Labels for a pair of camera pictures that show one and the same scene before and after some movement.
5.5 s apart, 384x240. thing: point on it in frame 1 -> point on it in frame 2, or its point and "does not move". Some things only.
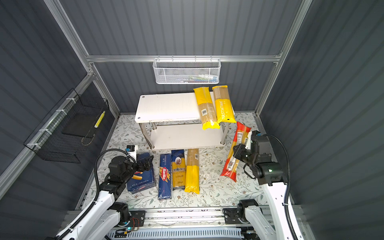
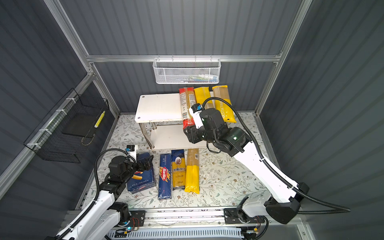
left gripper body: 130,167 does not move
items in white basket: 199,78 does not move
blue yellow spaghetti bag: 178,169 does not move
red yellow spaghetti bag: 230,167 -> 187,99
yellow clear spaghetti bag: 192,181 does not move
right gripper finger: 241,152 -> 192,133
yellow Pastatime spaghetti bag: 224,110 does not move
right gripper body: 251,160 -> 203,135
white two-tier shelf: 173,121 does not move
